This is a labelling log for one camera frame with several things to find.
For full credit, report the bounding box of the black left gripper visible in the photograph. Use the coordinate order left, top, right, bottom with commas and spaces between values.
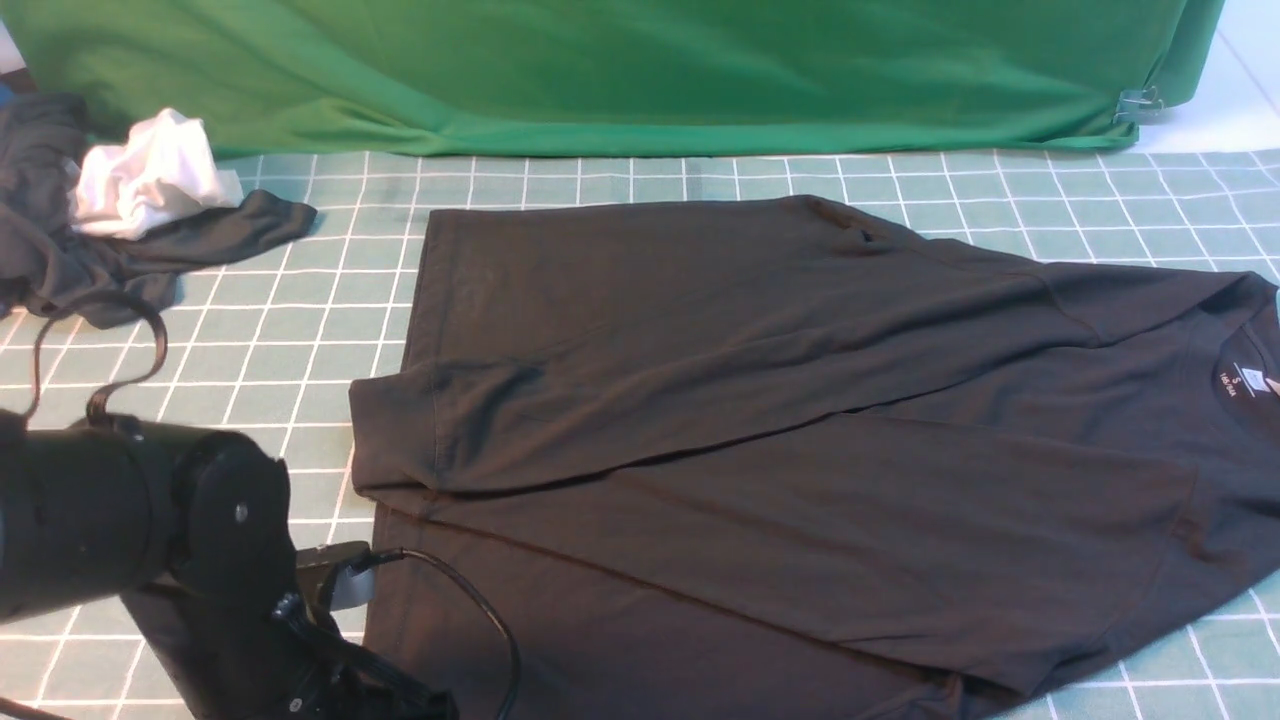
120, 575, 458, 719

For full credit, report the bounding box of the dark gray long-sleeved shirt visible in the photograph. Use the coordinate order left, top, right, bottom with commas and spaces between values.
349, 196, 1277, 719

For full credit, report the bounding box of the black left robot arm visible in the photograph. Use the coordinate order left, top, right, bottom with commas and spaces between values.
1, 413, 458, 719

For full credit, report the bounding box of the teal grid tablecloth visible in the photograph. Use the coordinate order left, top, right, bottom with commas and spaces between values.
1, 149, 1277, 719

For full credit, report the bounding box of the crumpled dark gray garment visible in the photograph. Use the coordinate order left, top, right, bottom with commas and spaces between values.
3, 94, 317, 316

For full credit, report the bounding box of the crumpled white garment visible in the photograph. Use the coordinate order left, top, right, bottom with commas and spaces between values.
69, 108, 244, 241

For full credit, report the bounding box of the green backdrop cloth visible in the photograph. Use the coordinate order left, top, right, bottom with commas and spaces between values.
3, 1, 1222, 158

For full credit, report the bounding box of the silver binder clip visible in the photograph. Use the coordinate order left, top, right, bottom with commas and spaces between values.
1112, 85, 1166, 124

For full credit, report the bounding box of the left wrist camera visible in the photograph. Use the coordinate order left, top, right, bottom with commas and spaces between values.
296, 541, 376, 612

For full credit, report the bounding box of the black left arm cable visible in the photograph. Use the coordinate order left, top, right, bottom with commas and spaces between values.
20, 290, 524, 720

